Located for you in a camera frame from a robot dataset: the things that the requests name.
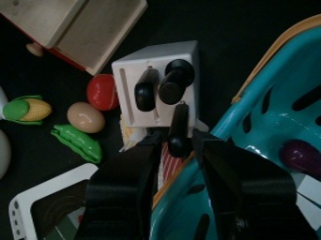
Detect tan toy egg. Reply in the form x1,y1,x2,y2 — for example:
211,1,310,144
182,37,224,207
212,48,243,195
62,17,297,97
66,101,108,135

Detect small black-handled paring knife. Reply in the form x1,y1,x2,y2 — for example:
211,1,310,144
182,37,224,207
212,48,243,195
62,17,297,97
166,100,194,159

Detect medium black-handled toy knife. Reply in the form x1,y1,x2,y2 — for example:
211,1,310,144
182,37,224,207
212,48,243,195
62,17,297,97
133,67,162,113

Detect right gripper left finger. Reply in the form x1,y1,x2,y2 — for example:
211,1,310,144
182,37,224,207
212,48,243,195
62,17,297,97
73,128,168,240

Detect red toy tomato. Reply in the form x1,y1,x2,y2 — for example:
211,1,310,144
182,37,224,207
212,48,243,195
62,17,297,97
86,73,121,113

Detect teal plastic basket orange handle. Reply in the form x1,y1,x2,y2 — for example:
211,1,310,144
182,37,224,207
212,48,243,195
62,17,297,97
150,13,321,240

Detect green toy pea pod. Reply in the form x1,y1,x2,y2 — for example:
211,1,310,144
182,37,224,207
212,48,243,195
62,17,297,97
50,123,105,165

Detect white toy kitchen scale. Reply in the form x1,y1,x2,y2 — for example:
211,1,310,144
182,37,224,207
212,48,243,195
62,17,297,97
9,162,102,240

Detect yellow toy cheese slice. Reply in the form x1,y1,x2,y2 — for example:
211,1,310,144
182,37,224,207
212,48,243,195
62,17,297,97
118,115,152,153

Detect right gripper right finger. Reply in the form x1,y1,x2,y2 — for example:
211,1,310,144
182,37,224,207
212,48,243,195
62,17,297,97
190,127,321,240

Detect large black-handled toy knife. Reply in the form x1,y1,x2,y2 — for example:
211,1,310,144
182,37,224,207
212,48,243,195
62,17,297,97
157,58,197,106

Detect wooden toy box red base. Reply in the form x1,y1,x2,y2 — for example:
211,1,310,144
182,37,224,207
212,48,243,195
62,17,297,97
0,0,150,77

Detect purple toy eggplant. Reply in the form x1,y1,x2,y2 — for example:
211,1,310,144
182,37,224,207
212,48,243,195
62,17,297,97
279,139,321,181

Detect white toy knife block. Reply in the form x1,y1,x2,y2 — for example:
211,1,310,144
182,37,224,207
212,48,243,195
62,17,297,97
110,39,212,133

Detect red striped toy bacon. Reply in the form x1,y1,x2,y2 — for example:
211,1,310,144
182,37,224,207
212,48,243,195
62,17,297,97
156,141,196,192

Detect toy corn cob green husk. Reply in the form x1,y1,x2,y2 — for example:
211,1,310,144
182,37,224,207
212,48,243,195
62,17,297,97
2,94,54,127

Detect white toy carton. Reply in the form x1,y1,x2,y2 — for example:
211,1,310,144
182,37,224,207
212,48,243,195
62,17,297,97
288,172,321,233

